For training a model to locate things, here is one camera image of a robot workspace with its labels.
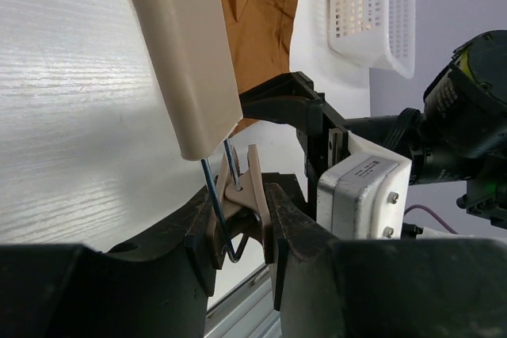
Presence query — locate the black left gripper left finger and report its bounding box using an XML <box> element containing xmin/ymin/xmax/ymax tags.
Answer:
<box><xmin>1</xmin><ymin>189</ymin><xmax>215</xmax><ymax>337</ymax></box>

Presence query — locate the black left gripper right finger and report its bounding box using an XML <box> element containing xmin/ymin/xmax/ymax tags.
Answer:
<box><xmin>265</xmin><ymin>184</ymin><xmax>506</xmax><ymax>337</ymax></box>

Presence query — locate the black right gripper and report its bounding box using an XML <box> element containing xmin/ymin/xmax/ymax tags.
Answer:
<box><xmin>238</xmin><ymin>70</ymin><xmax>413</xmax><ymax>196</ymax></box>

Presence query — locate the brown underwear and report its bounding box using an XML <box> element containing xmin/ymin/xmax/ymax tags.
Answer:
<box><xmin>213</xmin><ymin>0</ymin><xmax>300</xmax><ymax>133</ymax></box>

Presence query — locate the wooden clip hanger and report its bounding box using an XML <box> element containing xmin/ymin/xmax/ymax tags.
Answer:
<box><xmin>131</xmin><ymin>0</ymin><xmax>274</xmax><ymax>264</ymax></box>

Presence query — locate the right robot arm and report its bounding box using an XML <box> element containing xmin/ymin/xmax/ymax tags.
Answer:
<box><xmin>240</xmin><ymin>30</ymin><xmax>506</xmax><ymax>240</ymax></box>

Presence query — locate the white plastic laundry basket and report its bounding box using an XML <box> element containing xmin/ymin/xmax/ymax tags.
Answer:
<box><xmin>328</xmin><ymin>0</ymin><xmax>416</xmax><ymax>78</ymax></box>

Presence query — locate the aluminium rail frame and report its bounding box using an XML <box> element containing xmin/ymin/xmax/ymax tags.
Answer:
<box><xmin>204</xmin><ymin>265</ymin><xmax>282</xmax><ymax>338</ymax></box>

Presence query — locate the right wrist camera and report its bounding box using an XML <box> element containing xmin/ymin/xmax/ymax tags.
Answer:
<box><xmin>316</xmin><ymin>152</ymin><xmax>411</xmax><ymax>240</ymax></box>

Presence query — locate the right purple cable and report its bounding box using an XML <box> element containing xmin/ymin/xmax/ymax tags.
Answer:
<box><xmin>403</xmin><ymin>203</ymin><xmax>460</xmax><ymax>235</ymax></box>

